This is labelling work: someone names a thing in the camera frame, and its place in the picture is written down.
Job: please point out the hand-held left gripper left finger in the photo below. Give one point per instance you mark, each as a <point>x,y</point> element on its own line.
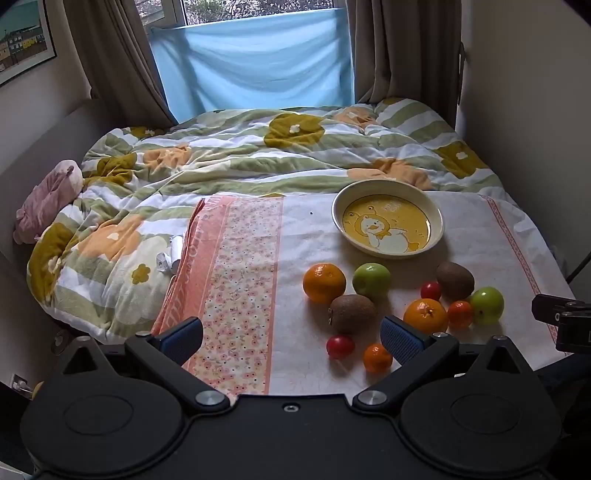
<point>184,337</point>

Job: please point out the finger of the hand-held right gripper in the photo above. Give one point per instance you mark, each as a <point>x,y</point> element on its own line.
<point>554,307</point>

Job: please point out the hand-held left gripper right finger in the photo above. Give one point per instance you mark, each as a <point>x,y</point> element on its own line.
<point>401,341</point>

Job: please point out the small mandarin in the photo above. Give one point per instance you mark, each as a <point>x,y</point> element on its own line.
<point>377,357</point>
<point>460,314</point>

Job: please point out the large orange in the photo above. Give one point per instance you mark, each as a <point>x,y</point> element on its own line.
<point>324,283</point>
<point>425,316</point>

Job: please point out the brown kiwi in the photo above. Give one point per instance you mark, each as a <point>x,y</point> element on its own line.
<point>352,314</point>
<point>455,280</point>

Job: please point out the red tomato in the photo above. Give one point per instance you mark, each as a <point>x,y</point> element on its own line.
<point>430,290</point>
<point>340,346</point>

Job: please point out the green apple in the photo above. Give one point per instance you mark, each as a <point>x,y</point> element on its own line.
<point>371,279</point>
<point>487,304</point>

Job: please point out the cream bowl with yellow cartoon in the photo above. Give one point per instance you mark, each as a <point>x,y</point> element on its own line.
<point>388,221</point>

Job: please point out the small white object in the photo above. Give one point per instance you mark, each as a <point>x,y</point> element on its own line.
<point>170,256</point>

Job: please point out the orange floral cloth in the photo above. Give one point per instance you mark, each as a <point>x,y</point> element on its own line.
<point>258,277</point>

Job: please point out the green striped flower quilt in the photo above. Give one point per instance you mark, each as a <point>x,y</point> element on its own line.
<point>231,157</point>

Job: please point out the pink plush toy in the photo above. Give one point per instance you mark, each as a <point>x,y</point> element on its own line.
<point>51,194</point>

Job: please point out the light blue window cloth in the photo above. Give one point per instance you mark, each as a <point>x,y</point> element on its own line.
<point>258,64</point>

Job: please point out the beige curtain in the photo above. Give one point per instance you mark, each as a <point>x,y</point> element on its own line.
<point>120,60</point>
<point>401,50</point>

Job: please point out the window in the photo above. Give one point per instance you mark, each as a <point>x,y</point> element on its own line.
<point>221,9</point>

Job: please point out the white wall plug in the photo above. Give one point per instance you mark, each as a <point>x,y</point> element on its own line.
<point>19,384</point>

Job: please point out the framed wall picture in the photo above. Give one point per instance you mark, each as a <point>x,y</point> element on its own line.
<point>23,41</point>

